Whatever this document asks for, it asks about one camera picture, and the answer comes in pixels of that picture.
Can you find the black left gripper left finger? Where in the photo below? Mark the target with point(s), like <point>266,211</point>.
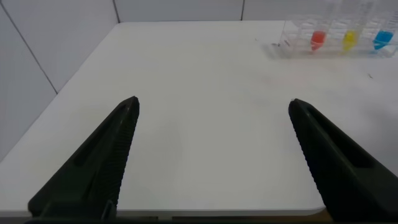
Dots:
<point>93,168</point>

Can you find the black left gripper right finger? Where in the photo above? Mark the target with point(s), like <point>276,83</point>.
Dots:
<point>348,174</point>

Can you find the yellow pigment test tube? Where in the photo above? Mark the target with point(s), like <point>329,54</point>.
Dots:
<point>350,40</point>

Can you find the blue pigment test tube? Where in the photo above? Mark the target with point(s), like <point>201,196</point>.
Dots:
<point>383,39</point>

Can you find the clear acrylic test tube rack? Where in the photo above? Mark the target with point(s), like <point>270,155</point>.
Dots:
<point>298,37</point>

